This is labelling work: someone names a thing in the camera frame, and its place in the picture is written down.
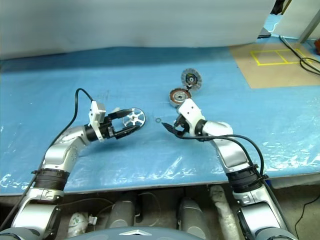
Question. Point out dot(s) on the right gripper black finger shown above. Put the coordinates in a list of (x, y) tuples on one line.
[(178, 134), (169, 126)]

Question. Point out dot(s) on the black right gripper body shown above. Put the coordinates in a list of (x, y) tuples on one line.
[(183, 125)]

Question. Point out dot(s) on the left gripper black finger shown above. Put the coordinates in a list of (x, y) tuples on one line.
[(122, 113), (126, 131)]

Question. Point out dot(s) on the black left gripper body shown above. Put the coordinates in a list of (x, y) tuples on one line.
[(108, 130)]

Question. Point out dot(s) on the silver spoked rotor wheel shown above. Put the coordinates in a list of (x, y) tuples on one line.
[(133, 117)]

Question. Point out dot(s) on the motor stator with copper windings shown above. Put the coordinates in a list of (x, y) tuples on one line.
[(179, 96)]

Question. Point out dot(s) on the grey finned rotor disc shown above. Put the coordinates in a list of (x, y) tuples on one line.
[(191, 78)]

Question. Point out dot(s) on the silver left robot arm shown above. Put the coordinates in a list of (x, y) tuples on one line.
[(60, 155)]

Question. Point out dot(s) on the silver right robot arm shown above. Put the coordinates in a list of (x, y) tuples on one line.
[(235, 155)]

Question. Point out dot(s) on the grey rounded shape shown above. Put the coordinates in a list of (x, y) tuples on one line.
[(122, 212), (193, 217)]

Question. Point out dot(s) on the white wrapped pipe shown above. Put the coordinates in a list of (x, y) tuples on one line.
[(221, 210)]

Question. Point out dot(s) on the white backdrop sheet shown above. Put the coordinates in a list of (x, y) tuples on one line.
[(125, 22)]

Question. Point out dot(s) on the small white connector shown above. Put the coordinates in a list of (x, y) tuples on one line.
[(92, 220)]

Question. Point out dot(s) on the white wrapped bundle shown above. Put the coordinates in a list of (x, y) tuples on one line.
[(77, 223)]

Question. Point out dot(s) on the brown floor board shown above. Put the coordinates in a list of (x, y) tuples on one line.
[(275, 75)]

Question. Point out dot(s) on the grey robot torso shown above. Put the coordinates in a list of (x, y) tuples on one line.
[(112, 235)]

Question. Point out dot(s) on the dark grey flat base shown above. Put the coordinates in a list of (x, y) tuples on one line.
[(263, 33)]

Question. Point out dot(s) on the red object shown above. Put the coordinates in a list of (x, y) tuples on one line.
[(318, 47)]

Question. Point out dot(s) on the white board panel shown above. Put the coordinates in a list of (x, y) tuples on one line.
[(300, 12)]

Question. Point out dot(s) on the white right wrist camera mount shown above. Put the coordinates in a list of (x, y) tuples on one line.
[(191, 110)]

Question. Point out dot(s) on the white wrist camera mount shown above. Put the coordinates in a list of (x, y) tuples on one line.
[(191, 110), (95, 117)]

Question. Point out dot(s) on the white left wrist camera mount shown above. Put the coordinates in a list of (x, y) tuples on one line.
[(95, 117)]

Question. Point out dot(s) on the aluminium frame post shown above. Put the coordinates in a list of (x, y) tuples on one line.
[(310, 27)]

